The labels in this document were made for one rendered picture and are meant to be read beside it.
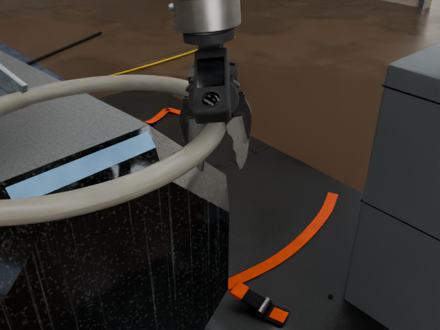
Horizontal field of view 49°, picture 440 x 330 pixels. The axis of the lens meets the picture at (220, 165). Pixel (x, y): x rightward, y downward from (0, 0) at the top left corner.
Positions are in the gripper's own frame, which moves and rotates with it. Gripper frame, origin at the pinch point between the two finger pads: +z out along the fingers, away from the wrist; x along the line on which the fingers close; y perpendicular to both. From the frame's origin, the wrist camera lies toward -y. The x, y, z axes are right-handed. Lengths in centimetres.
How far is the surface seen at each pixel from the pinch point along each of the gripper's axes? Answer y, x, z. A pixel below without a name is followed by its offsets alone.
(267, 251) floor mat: 83, -9, 83
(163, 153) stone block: 26.8, 13.8, 10.6
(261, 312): 50, -5, 81
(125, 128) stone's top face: 26.9, 21.0, 4.3
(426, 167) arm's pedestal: 45, -49, 28
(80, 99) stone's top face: 41, 34, 2
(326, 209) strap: 109, -36, 83
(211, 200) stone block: 32.3, 5.1, 26.4
